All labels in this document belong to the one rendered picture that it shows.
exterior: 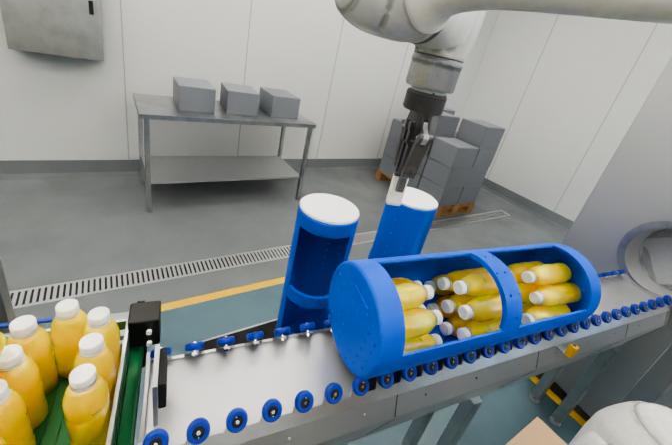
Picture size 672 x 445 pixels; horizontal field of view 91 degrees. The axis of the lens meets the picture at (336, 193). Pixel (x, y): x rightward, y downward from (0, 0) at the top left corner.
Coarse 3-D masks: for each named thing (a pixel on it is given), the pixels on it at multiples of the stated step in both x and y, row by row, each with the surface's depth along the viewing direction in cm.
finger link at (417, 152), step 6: (420, 138) 58; (432, 138) 58; (414, 144) 60; (426, 144) 59; (414, 150) 60; (420, 150) 60; (408, 156) 62; (414, 156) 61; (420, 156) 61; (408, 162) 62; (414, 162) 62; (420, 162) 62; (408, 168) 63; (414, 168) 63; (402, 174) 64; (414, 174) 63
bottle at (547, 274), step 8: (544, 264) 114; (552, 264) 115; (560, 264) 116; (536, 272) 110; (544, 272) 109; (552, 272) 111; (560, 272) 112; (568, 272) 114; (536, 280) 109; (544, 280) 109; (552, 280) 110; (560, 280) 112; (568, 280) 115
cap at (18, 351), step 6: (6, 348) 60; (12, 348) 60; (18, 348) 60; (6, 354) 59; (12, 354) 59; (18, 354) 59; (0, 360) 58; (6, 360) 58; (12, 360) 58; (18, 360) 59; (0, 366) 58; (6, 366) 58
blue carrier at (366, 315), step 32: (416, 256) 93; (448, 256) 96; (480, 256) 98; (512, 256) 127; (544, 256) 126; (576, 256) 112; (352, 288) 84; (384, 288) 77; (512, 288) 92; (352, 320) 83; (384, 320) 73; (512, 320) 90; (544, 320) 98; (576, 320) 109; (352, 352) 83; (384, 352) 72; (416, 352) 77; (448, 352) 84
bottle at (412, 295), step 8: (400, 288) 85; (408, 288) 86; (416, 288) 87; (424, 288) 90; (400, 296) 83; (408, 296) 84; (416, 296) 85; (424, 296) 87; (408, 304) 84; (416, 304) 86
